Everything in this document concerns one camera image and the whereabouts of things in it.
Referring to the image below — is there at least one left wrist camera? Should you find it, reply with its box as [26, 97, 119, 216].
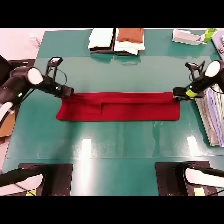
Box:
[45, 56, 64, 80]

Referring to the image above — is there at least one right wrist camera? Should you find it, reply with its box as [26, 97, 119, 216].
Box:
[184, 60, 206, 80]

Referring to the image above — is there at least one black mounting plate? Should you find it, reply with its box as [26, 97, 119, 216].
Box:
[40, 163, 74, 197]
[154, 161, 188, 197]

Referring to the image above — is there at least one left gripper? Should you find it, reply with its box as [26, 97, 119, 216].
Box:
[47, 81, 75, 99]

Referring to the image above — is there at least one black garment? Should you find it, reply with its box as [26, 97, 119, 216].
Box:
[89, 47, 115, 55]

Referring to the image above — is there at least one white garment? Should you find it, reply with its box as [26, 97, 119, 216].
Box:
[87, 28, 116, 51]
[113, 39, 146, 56]

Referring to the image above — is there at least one black cable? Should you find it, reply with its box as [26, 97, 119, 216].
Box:
[54, 67, 68, 85]

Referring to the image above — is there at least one white box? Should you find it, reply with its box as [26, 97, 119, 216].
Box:
[172, 28, 205, 46]

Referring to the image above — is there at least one red garment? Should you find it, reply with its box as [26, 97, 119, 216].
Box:
[55, 91, 182, 122]

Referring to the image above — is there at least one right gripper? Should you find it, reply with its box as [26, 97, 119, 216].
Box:
[172, 83, 201, 101]

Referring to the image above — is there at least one green object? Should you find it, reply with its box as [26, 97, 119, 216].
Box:
[203, 28, 218, 43]

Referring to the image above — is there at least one brown garment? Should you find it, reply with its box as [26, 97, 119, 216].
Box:
[116, 28, 146, 43]

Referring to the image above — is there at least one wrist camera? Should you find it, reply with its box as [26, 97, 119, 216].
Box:
[184, 60, 206, 80]
[45, 56, 64, 80]

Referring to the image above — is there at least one heap of clothes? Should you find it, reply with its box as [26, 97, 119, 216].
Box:
[194, 84, 224, 148]

